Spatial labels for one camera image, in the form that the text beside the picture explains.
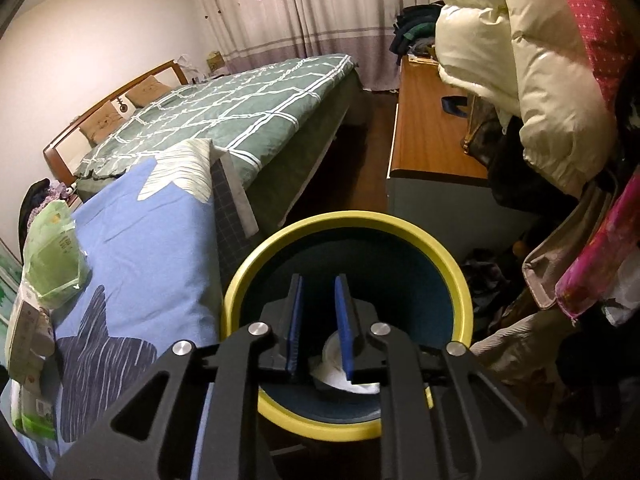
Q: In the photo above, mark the wooden bed headboard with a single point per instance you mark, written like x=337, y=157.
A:
x=51, y=154

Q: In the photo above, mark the beige patterned curtain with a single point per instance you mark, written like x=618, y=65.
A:
x=300, y=10

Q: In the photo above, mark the brown patterned bag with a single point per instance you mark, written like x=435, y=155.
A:
x=481, y=135

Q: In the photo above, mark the green bed base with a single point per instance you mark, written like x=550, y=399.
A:
x=295, y=170

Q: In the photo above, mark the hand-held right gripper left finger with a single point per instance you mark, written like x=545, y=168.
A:
x=295, y=325

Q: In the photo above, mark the white paper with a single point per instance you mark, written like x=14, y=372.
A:
x=328, y=357

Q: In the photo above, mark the blue patterned blanket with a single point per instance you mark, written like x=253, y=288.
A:
x=150, y=240

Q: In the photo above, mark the green white tissue packet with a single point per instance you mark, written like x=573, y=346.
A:
x=37, y=412

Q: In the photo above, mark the cluttered wooden desk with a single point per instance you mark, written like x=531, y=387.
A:
x=430, y=135

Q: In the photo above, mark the mixed clothes heap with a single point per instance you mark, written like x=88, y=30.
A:
x=36, y=200

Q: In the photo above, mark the brown embroidered pillow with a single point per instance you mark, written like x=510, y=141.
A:
x=102, y=124
x=147, y=91

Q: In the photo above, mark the pink floral cloth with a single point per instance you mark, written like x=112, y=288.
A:
x=600, y=250

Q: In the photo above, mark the cream down jacket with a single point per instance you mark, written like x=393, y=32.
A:
x=540, y=85

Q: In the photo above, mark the yellow-rimmed blue waste bin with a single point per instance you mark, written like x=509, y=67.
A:
x=350, y=222

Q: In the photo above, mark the cardboard box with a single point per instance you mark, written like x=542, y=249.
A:
x=216, y=62

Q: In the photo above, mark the green checked duvet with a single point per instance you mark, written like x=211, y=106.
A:
x=225, y=105

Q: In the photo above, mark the dark clothes pile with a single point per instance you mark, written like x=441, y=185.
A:
x=412, y=30

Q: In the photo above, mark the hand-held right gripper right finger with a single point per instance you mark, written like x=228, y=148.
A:
x=342, y=325

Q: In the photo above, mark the pink dotted cloth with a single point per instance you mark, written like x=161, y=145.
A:
x=600, y=20

